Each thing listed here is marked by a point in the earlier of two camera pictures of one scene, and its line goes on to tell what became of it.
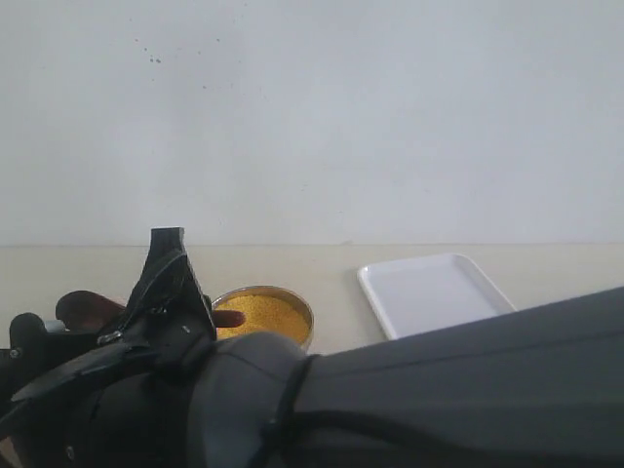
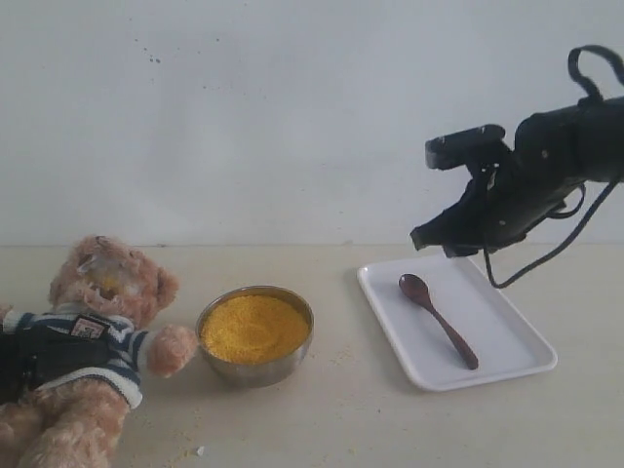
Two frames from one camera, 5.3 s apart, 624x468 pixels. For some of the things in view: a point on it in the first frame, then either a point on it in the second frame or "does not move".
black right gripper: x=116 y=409 → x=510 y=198
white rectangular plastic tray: x=419 y=294 does not move
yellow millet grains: x=264 y=313 does not move
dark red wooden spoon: x=93 y=312 → x=416 y=288
